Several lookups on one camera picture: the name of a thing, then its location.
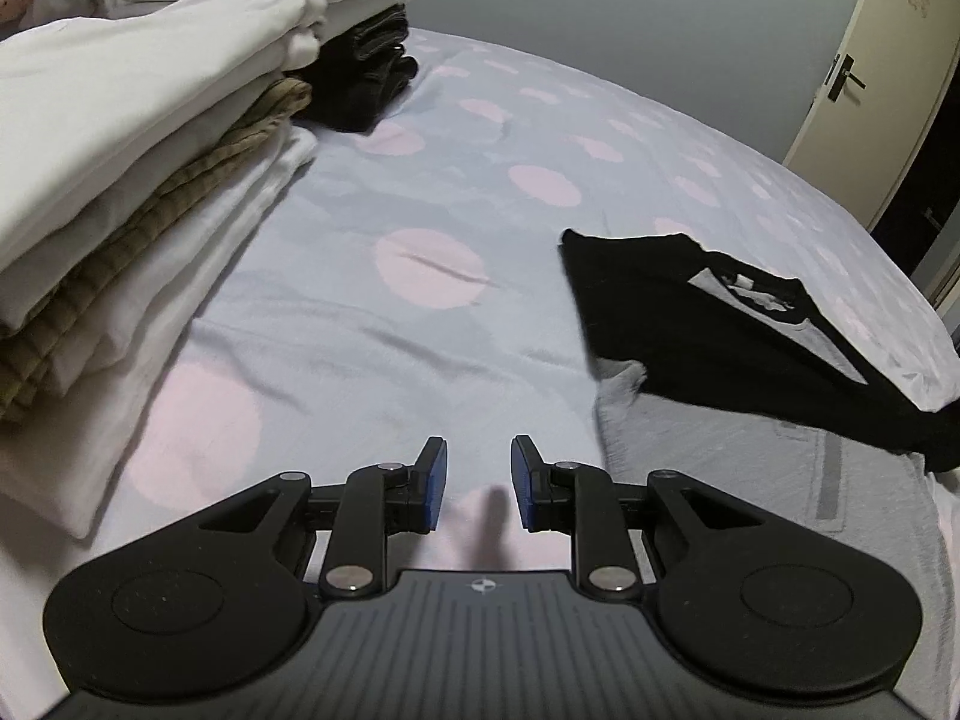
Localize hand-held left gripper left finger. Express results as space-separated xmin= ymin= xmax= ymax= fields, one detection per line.
xmin=199 ymin=436 xmax=449 ymax=603

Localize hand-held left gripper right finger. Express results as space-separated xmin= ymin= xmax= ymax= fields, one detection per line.
xmin=511 ymin=434 xmax=760 ymax=603

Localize black and grey t-shirt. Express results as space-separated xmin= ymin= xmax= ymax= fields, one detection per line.
xmin=560 ymin=228 xmax=960 ymax=620

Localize near stack of folded clothes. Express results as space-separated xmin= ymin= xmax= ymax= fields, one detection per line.
xmin=0 ymin=125 xmax=320 ymax=541

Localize pink polka-dotted bed sheet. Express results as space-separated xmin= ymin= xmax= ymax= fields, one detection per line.
xmin=0 ymin=26 xmax=960 ymax=720

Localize olive striped folded garment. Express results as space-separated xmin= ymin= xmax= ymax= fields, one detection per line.
xmin=0 ymin=76 xmax=313 ymax=425

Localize dark folded jeans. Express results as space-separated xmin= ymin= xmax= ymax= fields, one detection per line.
xmin=289 ymin=3 xmax=419 ymax=133

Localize large white folded garment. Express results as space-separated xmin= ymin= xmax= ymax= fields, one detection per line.
xmin=0 ymin=0 xmax=329 ymax=331

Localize cream door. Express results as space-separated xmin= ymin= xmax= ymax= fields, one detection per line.
xmin=782 ymin=0 xmax=960 ymax=235

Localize black door handle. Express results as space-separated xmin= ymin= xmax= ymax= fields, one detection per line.
xmin=824 ymin=52 xmax=868 ymax=103

